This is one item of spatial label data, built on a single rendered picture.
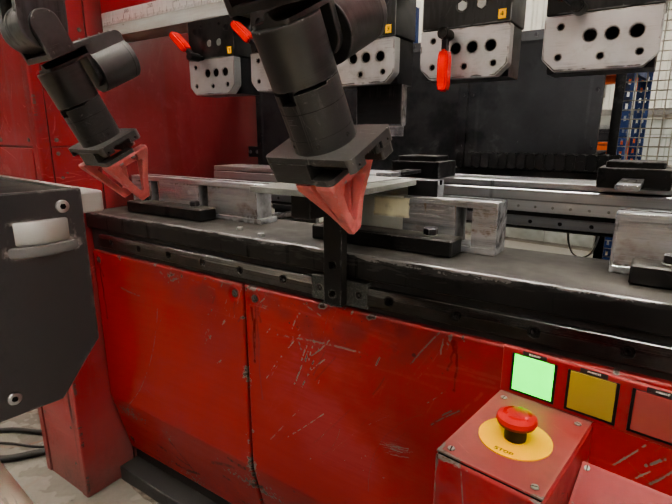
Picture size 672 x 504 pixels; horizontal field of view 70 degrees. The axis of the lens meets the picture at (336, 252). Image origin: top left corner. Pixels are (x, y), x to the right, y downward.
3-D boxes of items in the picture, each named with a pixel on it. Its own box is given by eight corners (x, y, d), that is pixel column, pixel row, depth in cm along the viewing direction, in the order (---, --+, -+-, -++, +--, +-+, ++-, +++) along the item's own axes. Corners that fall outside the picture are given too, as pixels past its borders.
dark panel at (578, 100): (258, 183, 184) (253, 61, 173) (261, 183, 185) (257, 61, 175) (588, 208, 123) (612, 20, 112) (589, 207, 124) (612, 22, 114)
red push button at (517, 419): (487, 444, 50) (490, 413, 49) (503, 427, 53) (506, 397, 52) (526, 461, 47) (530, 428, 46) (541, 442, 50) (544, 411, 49)
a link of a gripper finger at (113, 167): (146, 184, 79) (115, 131, 74) (171, 187, 74) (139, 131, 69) (112, 207, 75) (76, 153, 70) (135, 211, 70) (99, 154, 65)
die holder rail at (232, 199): (134, 207, 142) (131, 174, 139) (152, 205, 147) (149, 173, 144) (261, 224, 115) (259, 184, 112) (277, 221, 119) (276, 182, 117)
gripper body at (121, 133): (110, 139, 76) (83, 94, 72) (143, 139, 70) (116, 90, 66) (74, 159, 72) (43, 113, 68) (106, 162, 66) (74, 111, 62)
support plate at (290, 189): (249, 192, 80) (249, 186, 80) (337, 180, 101) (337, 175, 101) (340, 200, 71) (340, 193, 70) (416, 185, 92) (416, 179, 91)
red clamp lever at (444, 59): (434, 91, 79) (437, 27, 77) (443, 93, 83) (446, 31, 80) (444, 90, 78) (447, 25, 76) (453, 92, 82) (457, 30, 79)
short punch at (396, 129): (356, 136, 98) (356, 86, 96) (361, 136, 99) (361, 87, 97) (400, 136, 92) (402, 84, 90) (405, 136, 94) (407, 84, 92)
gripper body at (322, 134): (311, 142, 49) (286, 70, 45) (396, 143, 43) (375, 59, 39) (270, 174, 46) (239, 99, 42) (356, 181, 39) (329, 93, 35)
